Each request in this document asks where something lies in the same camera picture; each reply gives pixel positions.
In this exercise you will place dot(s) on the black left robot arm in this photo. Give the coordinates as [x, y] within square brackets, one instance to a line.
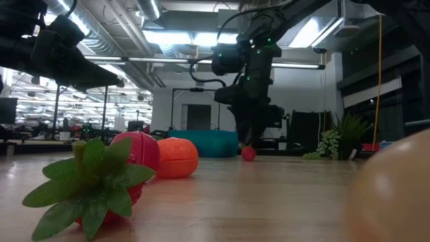
[13, 53]

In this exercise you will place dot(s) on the orange toy orange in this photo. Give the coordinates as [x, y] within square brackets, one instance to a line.
[178, 158]

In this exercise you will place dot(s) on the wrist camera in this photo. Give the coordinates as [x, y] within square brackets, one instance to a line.
[64, 30]
[226, 60]

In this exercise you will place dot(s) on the black standing panel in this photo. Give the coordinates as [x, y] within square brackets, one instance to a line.
[307, 131]

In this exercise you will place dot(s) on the black wall screen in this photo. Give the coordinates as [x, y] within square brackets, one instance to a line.
[277, 117]

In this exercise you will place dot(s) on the toy strawberry small leaves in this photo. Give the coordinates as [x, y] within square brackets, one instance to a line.
[249, 154]

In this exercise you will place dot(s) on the blue plastic tupperware container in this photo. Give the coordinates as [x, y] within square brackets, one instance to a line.
[208, 142]

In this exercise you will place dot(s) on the black computer monitor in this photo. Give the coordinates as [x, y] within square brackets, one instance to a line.
[8, 111]

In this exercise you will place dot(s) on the black aluminium table frame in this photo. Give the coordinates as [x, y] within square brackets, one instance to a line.
[292, 153]

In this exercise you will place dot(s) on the potted artificial green plant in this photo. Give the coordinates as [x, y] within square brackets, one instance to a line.
[349, 134]

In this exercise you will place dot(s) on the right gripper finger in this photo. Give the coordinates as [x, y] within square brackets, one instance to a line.
[242, 124]
[258, 124]

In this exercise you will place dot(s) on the red box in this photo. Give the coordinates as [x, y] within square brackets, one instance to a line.
[369, 147]

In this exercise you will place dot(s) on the silver ceiling ventilation duct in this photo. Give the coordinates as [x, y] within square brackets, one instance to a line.
[149, 8]

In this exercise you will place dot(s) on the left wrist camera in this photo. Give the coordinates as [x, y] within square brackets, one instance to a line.
[64, 30]

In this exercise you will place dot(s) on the blue box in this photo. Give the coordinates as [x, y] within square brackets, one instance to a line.
[386, 145]

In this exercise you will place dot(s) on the tan toy potato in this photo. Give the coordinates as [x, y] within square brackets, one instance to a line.
[393, 195]

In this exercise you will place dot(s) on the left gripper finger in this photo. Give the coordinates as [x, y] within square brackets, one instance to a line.
[92, 66]
[97, 82]

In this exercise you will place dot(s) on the grey ceiling box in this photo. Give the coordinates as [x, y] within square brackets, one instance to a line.
[228, 20]

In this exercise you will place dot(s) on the toy strawberry with big leaves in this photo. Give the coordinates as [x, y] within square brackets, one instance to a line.
[90, 181]

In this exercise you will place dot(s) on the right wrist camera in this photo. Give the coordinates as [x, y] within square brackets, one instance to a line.
[226, 60]

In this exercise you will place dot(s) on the long ceiling light strip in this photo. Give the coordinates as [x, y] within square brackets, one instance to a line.
[161, 60]

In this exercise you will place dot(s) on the black gantry frame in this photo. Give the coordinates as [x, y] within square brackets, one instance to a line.
[196, 89]
[55, 114]

